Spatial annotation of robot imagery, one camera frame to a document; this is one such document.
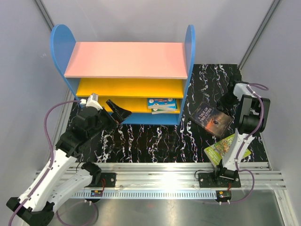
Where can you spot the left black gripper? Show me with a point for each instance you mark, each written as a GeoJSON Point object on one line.
{"type": "Point", "coordinates": [119, 114]}

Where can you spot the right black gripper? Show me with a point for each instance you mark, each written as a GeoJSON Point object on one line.
{"type": "Point", "coordinates": [227, 107]}

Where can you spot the dark tale of two cities book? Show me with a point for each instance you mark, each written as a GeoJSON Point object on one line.
{"type": "Point", "coordinates": [211, 119]}

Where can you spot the green coin book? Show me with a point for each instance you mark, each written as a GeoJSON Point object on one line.
{"type": "Point", "coordinates": [162, 111]}

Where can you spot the blue 130-storey treehouse book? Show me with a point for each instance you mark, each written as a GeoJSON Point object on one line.
{"type": "Point", "coordinates": [161, 102]}

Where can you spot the green 65-storey treehouse book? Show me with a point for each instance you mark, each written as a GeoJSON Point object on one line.
{"type": "Point", "coordinates": [225, 150]}

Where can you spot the blue 26-storey treehouse book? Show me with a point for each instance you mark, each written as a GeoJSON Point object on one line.
{"type": "Point", "coordinates": [168, 108]}

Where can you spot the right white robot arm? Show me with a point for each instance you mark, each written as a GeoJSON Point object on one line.
{"type": "Point", "coordinates": [250, 119]}

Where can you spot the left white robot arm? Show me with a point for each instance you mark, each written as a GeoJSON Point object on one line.
{"type": "Point", "coordinates": [37, 205]}

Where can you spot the black marble pattern mat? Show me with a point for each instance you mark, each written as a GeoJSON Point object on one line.
{"type": "Point", "coordinates": [163, 144]}

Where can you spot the colourful wooden bookshelf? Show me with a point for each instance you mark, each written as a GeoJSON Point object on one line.
{"type": "Point", "coordinates": [128, 73]}

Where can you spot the left small circuit board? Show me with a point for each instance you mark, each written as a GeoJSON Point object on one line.
{"type": "Point", "coordinates": [96, 193]}

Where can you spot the small circuit board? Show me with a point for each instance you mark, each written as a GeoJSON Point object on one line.
{"type": "Point", "coordinates": [96, 193]}
{"type": "Point", "coordinates": [224, 195]}

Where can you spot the right small circuit board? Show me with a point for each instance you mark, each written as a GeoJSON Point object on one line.
{"type": "Point", "coordinates": [224, 195]}

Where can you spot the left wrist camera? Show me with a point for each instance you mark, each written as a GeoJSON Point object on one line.
{"type": "Point", "coordinates": [92, 101]}

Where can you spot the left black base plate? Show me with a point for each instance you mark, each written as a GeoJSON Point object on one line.
{"type": "Point", "coordinates": [108, 179]}

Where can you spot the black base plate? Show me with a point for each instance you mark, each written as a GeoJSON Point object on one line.
{"type": "Point", "coordinates": [108, 179]}
{"type": "Point", "coordinates": [207, 180]}

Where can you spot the aluminium rail frame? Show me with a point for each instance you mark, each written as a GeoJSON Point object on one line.
{"type": "Point", "coordinates": [262, 199]}

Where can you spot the slotted white cable duct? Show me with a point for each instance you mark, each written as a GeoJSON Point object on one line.
{"type": "Point", "coordinates": [149, 194]}

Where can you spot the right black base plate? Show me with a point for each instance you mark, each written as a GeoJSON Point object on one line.
{"type": "Point", "coordinates": [207, 180]}

